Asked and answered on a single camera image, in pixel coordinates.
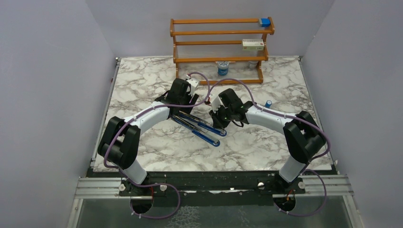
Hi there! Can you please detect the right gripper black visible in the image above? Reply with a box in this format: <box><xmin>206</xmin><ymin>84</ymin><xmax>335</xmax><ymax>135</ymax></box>
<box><xmin>209</xmin><ymin>104</ymin><xmax>233</xmax><ymax>130</ymax></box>

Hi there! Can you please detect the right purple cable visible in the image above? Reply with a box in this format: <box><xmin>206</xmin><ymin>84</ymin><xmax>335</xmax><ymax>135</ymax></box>
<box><xmin>208</xmin><ymin>78</ymin><xmax>331</xmax><ymax>218</ymax></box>

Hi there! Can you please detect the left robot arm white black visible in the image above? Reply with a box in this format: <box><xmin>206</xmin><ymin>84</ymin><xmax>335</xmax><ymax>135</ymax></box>
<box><xmin>97</xmin><ymin>78</ymin><xmax>200</xmax><ymax>195</ymax></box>

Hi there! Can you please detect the purple cable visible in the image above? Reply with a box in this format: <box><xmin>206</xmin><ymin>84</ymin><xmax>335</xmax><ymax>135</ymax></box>
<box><xmin>103</xmin><ymin>71</ymin><xmax>211</xmax><ymax>220</ymax></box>
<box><xmin>208</xmin><ymin>78</ymin><xmax>331</xmax><ymax>218</ymax></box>

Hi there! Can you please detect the small blue capped cylinder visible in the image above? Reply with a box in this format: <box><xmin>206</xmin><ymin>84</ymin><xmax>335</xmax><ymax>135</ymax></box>
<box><xmin>265</xmin><ymin>100</ymin><xmax>272</xmax><ymax>108</ymax></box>

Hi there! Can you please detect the white green carton box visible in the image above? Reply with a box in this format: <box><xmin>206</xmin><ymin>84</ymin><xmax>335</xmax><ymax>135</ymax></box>
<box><xmin>241</xmin><ymin>39</ymin><xmax>265</xmax><ymax>51</ymax></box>

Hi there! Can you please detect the orange wooden shelf rack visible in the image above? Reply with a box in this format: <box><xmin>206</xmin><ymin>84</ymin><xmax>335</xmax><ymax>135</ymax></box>
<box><xmin>170</xmin><ymin>17</ymin><xmax>275</xmax><ymax>84</ymax></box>

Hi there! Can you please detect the blue box on top shelf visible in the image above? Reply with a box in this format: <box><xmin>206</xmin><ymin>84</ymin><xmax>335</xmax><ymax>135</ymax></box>
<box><xmin>259</xmin><ymin>18</ymin><xmax>271</xmax><ymax>28</ymax></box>

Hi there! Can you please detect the white small jar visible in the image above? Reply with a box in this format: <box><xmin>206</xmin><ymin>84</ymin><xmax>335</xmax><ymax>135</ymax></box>
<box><xmin>249</xmin><ymin>61</ymin><xmax>259</xmax><ymax>69</ymax></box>

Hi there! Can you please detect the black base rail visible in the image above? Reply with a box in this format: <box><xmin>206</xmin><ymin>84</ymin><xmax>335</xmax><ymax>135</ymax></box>
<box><xmin>75</xmin><ymin>168</ymin><xmax>353</xmax><ymax>209</ymax></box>

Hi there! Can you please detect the blue stapler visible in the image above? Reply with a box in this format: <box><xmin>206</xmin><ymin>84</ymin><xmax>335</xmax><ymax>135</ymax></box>
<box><xmin>171</xmin><ymin>111</ymin><xmax>227</xmax><ymax>147</ymax></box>

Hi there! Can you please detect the blue white cup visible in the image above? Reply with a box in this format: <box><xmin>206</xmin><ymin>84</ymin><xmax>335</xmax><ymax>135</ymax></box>
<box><xmin>217</xmin><ymin>61</ymin><xmax>230</xmax><ymax>76</ymax></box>

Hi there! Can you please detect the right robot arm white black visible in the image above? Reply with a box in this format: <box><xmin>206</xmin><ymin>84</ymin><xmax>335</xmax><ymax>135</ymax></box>
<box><xmin>208</xmin><ymin>89</ymin><xmax>326</xmax><ymax>193</ymax></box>

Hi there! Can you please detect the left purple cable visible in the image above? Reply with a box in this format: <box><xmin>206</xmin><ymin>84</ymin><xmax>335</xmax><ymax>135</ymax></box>
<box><xmin>103</xmin><ymin>71</ymin><xmax>211</xmax><ymax>220</ymax></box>

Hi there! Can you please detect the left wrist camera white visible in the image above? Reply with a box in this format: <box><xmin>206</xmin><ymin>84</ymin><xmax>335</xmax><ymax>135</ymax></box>
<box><xmin>186</xmin><ymin>78</ymin><xmax>200</xmax><ymax>95</ymax></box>

